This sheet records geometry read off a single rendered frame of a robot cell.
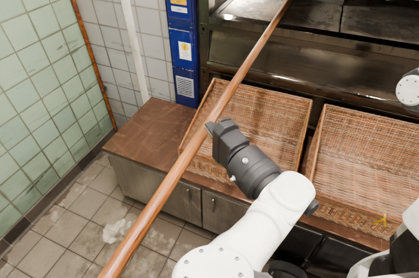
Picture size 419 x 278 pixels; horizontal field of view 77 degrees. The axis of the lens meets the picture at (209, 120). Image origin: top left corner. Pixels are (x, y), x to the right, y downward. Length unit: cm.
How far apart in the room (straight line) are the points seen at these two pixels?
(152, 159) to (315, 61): 96
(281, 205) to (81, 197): 186
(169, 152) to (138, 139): 21
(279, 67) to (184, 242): 120
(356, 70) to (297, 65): 26
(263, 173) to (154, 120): 123
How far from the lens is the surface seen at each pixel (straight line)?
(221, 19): 139
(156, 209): 56
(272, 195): 43
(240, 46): 142
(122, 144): 156
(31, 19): 177
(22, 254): 212
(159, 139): 154
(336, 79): 139
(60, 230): 209
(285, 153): 149
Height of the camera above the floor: 168
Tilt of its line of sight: 42 degrees down
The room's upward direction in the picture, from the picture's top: straight up
